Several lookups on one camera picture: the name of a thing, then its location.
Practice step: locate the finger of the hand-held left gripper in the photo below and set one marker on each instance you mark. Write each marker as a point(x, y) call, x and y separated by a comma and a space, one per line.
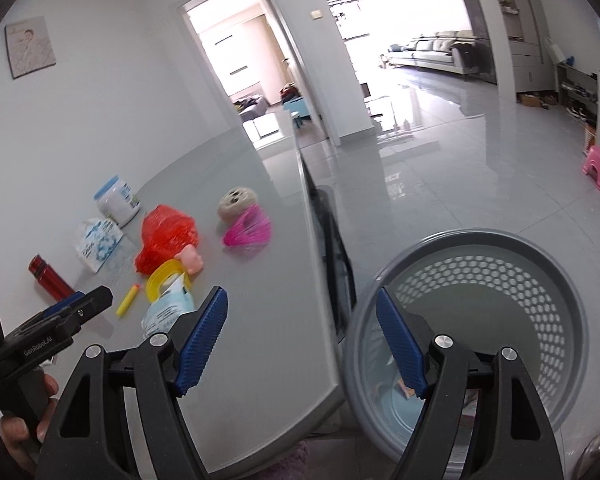
point(67, 302)
point(94, 302)

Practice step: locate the wall picture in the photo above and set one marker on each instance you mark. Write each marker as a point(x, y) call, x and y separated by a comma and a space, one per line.
point(30, 47)

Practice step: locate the pink wrapper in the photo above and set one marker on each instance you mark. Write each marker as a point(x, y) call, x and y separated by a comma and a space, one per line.
point(407, 391)

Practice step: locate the yellow foam dart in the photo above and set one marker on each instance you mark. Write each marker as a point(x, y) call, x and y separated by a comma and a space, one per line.
point(128, 300)

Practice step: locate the red bottle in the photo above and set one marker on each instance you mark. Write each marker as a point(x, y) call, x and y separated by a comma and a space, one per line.
point(50, 277)

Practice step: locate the blue white tissue packet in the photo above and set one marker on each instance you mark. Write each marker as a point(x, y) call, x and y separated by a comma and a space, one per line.
point(99, 244)

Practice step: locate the cardboard box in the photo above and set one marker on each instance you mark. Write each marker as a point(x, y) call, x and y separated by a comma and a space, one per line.
point(532, 101)

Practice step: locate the red plastic bag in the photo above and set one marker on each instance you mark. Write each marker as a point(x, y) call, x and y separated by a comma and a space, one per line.
point(165, 235)

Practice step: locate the pink toy pig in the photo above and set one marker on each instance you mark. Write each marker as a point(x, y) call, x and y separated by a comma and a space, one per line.
point(192, 261)

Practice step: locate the twine ball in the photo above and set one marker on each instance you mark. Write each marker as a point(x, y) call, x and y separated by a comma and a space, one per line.
point(235, 205)

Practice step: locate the pink bristle brush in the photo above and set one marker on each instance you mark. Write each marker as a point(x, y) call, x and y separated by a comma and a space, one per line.
point(250, 230)

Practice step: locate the light grey sofa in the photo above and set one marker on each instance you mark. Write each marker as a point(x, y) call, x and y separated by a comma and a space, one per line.
point(430, 55)

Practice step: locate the shoe rack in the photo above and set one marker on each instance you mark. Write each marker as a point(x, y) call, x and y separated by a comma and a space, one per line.
point(575, 90)

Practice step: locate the grey bed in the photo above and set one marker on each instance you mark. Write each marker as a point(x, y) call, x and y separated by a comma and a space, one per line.
point(255, 107)

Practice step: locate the grey perforated plastic basket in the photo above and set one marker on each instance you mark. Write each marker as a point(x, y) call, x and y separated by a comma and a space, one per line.
point(480, 247)

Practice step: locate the small blue table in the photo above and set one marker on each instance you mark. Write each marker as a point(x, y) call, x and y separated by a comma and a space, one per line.
point(300, 107)

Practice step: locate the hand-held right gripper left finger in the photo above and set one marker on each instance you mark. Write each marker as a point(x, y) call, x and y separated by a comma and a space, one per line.
point(202, 342)

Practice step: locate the wall light switch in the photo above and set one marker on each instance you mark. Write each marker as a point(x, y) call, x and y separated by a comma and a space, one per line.
point(316, 14)

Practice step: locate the white paper bag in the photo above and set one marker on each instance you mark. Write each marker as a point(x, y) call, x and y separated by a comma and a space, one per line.
point(555, 52)

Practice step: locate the clothes drying rack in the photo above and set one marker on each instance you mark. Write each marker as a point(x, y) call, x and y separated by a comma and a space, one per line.
point(345, 5)

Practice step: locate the light blue pouch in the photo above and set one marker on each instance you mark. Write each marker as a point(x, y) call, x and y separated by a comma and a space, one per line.
point(165, 312)

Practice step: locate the person's left hand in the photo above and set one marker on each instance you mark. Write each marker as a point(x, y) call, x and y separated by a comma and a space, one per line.
point(17, 440)

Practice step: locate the tall white cabinet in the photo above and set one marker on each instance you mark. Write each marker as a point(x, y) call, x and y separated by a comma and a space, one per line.
point(527, 25)

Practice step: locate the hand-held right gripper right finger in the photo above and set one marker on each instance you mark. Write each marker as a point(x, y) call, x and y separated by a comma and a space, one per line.
point(400, 347)

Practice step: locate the white jar with blue lid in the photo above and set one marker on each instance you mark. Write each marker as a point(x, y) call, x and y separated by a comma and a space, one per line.
point(119, 205)

